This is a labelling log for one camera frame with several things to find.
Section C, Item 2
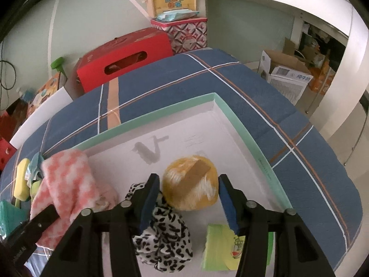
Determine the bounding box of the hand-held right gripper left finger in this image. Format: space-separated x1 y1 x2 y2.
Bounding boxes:
43 173 160 277

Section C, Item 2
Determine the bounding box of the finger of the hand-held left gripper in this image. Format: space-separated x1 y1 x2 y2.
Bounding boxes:
27 204 60 233

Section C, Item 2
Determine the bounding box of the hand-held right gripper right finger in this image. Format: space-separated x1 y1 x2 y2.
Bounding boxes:
218 174 336 277

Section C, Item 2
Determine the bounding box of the green tissue pack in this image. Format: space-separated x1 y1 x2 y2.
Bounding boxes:
30 179 44 202
202 223 274 272

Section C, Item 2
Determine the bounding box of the leopard print scrunchie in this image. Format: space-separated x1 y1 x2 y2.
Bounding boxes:
125 182 194 272

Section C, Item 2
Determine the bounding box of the pink zigzag cloth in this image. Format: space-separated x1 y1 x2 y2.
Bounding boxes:
30 150 101 250

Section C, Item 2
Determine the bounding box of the white tray with teal rim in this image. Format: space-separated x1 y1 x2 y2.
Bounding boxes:
43 92 295 277

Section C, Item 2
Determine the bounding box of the teal wet wipe canister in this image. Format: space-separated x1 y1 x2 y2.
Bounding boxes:
0 200 32 237

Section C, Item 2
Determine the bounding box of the yellow sponge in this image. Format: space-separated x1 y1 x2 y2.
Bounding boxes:
14 159 32 202

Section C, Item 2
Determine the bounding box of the blue face mask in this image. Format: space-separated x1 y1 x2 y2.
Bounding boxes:
26 152 45 188

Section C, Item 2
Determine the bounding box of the red felt bag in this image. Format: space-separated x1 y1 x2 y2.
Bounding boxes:
0 112 18 168

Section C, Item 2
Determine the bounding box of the white foam board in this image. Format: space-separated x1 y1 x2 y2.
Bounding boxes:
9 88 74 149

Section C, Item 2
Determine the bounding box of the brown cardboard box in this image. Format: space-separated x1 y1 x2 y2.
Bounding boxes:
6 98 29 133

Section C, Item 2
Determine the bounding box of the orange toy box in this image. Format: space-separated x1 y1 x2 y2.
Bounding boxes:
27 72 62 117

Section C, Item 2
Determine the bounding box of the orange package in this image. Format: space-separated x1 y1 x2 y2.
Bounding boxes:
307 60 336 96

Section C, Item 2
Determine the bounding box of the green dumbbell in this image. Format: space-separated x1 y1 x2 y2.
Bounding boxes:
50 57 68 81

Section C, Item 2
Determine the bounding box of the open white cardboard carton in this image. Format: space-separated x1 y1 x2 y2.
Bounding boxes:
257 49 310 84

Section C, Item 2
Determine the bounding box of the red gift box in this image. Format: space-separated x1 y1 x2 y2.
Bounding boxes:
76 27 173 94

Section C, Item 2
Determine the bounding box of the red patterned tin box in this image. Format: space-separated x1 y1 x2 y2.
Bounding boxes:
150 17 208 55

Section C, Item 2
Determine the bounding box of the blue wet wipes pack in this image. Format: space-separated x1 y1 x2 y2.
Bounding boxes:
157 9 200 22

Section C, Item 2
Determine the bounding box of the black cable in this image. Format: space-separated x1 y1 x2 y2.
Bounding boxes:
0 59 16 91

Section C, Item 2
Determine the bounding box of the yellow box with handle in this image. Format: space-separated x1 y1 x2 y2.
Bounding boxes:
143 0 198 19

